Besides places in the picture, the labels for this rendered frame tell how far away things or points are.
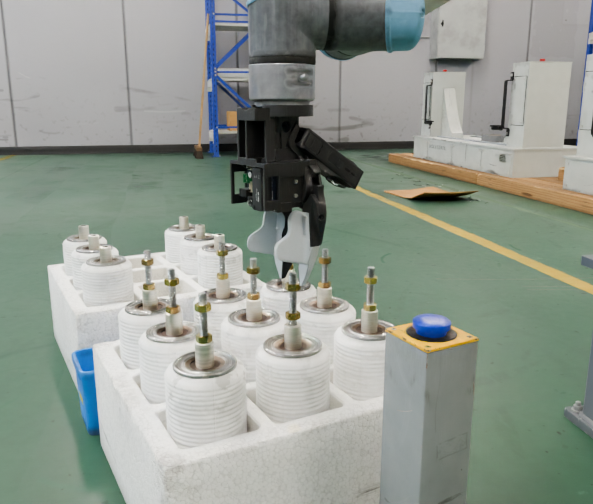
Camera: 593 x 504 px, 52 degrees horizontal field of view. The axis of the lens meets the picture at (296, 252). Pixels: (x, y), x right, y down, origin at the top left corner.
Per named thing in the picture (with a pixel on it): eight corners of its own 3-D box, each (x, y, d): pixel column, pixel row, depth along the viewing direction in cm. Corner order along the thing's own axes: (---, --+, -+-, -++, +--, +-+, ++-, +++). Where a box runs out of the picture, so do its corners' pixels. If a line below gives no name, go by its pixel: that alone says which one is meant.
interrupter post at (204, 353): (191, 365, 73) (190, 339, 72) (210, 361, 74) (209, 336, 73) (199, 373, 71) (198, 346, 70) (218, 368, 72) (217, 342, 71)
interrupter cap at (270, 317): (234, 310, 92) (234, 306, 92) (284, 313, 91) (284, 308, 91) (221, 328, 85) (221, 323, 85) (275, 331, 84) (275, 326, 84)
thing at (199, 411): (160, 490, 78) (152, 359, 74) (229, 468, 83) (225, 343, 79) (187, 534, 70) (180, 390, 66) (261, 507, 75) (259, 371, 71)
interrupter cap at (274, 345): (255, 357, 75) (255, 352, 75) (272, 335, 82) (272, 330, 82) (316, 363, 74) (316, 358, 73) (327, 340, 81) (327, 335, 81)
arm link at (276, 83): (288, 67, 74) (332, 64, 68) (288, 106, 75) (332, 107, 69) (235, 65, 70) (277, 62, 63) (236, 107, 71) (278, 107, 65)
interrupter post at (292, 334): (281, 351, 77) (281, 326, 76) (286, 344, 79) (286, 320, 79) (299, 353, 77) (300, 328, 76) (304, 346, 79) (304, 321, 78)
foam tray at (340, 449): (305, 393, 120) (305, 305, 115) (440, 505, 86) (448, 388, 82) (100, 445, 102) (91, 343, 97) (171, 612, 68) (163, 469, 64)
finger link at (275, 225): (239, 276, 77) (243, 205, 74) (277, 268, 80) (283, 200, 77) (252, 285, 74) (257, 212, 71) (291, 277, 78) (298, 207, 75)
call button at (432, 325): (432, 328, 68) (433, 310, 67) (458, 340, 65) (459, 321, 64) (404, 334, 66) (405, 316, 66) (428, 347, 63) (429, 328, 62)
